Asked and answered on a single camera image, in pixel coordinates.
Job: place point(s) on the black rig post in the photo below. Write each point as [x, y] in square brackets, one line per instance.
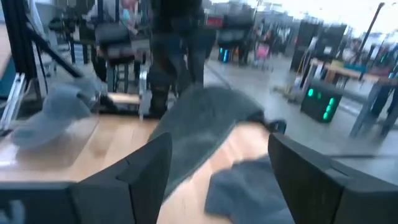
[18, 34]

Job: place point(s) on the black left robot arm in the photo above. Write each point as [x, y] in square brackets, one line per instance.
[174, 46]

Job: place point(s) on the aluminium extrusion rail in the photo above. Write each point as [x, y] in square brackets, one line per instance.
[12, 99]

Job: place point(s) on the dark green baseball cap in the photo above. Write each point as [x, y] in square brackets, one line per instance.
[202, 124]

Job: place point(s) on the black box with green lights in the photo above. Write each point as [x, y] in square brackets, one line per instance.
[320, 101]

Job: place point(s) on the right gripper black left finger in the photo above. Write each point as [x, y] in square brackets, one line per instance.
[130, 189]

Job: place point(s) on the black chair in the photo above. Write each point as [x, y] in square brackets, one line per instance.
[113, 40]

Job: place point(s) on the black cart with screen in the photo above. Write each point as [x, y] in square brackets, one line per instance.
[234, 29]

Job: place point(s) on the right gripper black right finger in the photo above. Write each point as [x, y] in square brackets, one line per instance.
[304, 183]

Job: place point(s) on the black slanted pole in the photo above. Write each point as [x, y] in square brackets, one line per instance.
[371, 34]

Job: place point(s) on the blue-grey cloth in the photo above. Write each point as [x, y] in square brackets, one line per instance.
[248, 193]

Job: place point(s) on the light grey baseball cap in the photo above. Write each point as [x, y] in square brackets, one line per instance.
[59, 109]

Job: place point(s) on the wooden table with grey legs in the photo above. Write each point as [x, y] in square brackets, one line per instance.
[367, 81]

